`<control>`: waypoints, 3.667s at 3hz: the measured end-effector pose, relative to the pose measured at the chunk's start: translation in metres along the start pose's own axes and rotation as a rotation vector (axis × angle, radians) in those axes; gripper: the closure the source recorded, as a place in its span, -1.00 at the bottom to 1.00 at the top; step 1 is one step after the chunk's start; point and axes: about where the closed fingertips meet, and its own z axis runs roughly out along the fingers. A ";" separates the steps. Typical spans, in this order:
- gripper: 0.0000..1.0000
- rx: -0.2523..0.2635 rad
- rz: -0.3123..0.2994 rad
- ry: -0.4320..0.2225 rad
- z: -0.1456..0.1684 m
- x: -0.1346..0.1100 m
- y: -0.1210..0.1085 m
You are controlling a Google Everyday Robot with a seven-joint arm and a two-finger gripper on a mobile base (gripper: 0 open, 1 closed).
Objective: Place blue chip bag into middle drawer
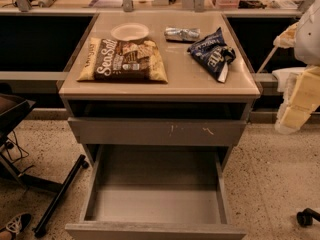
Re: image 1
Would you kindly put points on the silver foil snack wrapper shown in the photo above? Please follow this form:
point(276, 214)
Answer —
point(187, 35)

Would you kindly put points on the grey top drawer front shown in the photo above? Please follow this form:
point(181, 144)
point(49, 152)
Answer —
point(179, 132)

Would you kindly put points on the black rolling stand base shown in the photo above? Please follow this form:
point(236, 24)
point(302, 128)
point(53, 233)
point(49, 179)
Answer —
point(13, 109)

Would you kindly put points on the white paper plate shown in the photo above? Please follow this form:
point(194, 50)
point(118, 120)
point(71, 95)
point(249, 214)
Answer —
point(130, 31)

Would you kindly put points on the brown sea salt chip bag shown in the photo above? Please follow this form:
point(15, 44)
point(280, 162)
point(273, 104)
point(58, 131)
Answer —
point(113, 60)

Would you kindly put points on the patterned sneaker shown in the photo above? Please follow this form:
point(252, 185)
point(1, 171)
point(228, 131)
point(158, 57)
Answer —
point(15, 226)

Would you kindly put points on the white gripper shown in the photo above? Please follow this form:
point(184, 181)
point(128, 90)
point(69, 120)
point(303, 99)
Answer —
point(309, 37)

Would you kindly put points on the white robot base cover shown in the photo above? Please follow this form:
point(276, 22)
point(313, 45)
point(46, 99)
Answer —
point(283, 74)

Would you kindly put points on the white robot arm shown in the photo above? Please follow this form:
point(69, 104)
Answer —
point(307, 37)

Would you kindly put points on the grey drawer cabinet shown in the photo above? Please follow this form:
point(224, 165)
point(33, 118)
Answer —
point(190, 93)

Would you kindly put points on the blue chip bag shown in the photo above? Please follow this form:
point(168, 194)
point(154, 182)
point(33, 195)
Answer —
point(214, 55)

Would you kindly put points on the open middle drawer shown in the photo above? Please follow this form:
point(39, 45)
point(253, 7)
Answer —
point(155, 193)

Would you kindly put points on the white rod with black tip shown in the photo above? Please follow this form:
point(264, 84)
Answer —
point(267, 59)

